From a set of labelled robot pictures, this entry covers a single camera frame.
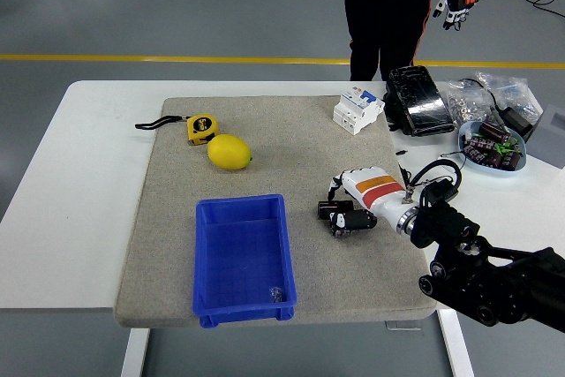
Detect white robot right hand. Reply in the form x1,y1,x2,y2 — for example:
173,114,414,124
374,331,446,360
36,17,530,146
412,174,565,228
327,166,410,239

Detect blue plastic box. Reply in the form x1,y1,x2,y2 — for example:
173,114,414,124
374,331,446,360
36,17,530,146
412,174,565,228
190,193,298,329

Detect grey box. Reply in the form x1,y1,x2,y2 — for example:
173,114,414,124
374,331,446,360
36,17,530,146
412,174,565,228
524,102,565,169

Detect person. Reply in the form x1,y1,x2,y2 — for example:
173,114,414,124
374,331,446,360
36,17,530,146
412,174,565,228
342,0,485,82

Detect grey-brown mat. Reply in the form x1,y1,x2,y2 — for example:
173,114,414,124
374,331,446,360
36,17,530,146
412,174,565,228
113,94,438,329

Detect white circuit breaker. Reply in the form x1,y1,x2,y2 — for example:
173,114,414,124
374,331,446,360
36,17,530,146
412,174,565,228
331,87,386,135

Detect black glossy case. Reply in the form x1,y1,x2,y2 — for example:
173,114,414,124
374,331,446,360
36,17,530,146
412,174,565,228
382,63,456,138

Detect clear bag of metal washers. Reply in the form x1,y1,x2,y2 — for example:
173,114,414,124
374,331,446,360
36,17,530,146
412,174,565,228
441,79,498,124

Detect clear bag of blue parts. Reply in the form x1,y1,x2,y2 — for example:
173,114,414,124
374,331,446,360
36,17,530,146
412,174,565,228
474,71,544,126

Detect light blue bowl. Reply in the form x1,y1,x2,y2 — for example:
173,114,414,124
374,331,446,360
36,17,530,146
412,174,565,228
457,119,529,178

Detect black power brick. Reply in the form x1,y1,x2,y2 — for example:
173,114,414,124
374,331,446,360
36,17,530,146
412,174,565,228
502,105,538,139

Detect yellow lemon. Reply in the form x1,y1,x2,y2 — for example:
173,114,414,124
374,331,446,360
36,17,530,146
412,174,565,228
206,133,252,171

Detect yellow tape measure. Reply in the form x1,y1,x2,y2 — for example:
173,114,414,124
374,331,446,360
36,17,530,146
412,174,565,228
134,113,220,147

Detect white table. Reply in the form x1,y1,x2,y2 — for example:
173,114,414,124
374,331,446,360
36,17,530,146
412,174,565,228
0,79,565,377

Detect black adapter cord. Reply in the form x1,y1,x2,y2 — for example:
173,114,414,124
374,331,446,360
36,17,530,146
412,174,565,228
398,163,415,189

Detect clear bracket under table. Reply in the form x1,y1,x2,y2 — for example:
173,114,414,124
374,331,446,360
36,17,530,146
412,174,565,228
384,319,423,332

